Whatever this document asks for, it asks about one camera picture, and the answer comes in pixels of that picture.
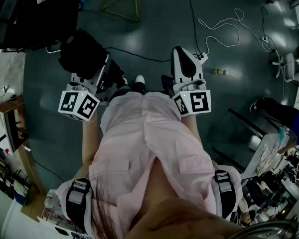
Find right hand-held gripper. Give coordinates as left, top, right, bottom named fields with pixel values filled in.
left=171, top=46, right=212, bottom=117

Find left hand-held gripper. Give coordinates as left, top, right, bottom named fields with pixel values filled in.
left=58, top=53, right=112, bottom=121

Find person's right forearm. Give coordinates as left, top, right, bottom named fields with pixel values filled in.
left=181, top=113, right=206, bottom=159

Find person's left forearm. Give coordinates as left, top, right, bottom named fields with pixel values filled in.
left=74, top=113, right=102, bottom=181

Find white power strip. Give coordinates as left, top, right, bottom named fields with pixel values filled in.
left=194, top=52, right=210, bottom=65

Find person's black trousers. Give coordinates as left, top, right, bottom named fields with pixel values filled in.
left=109, top=81, right=148, bottom=103

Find pink shirt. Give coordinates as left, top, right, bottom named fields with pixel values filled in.
left=56, top=91, right=244, bottom=239

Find black office chair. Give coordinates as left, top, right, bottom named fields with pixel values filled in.
left=0, top=0, right=81, bottom=54

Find wooden cabinet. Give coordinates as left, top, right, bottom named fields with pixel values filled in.
left=0, top=96, right=46, bottom=196

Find white office chair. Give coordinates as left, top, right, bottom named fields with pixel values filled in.
left=271, top=50, right=299, bottom=89

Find grey table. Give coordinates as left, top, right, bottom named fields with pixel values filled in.
left=241, top=132, right=290, bottom=180

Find white plastic bags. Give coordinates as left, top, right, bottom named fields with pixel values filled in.
left=255, top=133, right=284, bottom=177

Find pack of water bottles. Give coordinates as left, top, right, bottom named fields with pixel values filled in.
left=43, top=189, right=66, bottom=224

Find blue bin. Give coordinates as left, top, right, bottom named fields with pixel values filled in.
left=13, top=180, right=28, bottom=206

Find person's face and neck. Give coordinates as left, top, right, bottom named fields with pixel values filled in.
left=126, top=155, right=242, bottom=239

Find metal headset rim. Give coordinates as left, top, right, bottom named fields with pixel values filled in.
left=229, top=219, right=299, bottom=239

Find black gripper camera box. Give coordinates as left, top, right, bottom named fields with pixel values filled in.
left=161, top=74, right=176, bottom=96
left=97, top=58, right=127, bottom=107

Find black power cable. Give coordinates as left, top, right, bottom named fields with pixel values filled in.
left=183, top=0, right=202, bottom=57

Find black floor cable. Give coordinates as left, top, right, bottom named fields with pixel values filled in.
left=29, top=150, right=63, bottom=182
left=105, top=47, right=172, bottom=62

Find white cable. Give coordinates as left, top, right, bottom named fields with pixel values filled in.
left=197, top=8, right=273, bottom=57

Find black metal table frame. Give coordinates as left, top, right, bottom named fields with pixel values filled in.
left=211, top=108, right=268, bottom=172

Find thin black cable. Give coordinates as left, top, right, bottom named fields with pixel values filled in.
left=260, top=0, right=269, bottom=38

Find black grey harness strap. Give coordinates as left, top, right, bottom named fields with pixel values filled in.
left=65, top=178, right=92, bottom=233
left=213, top=169, right=237, bottom=219

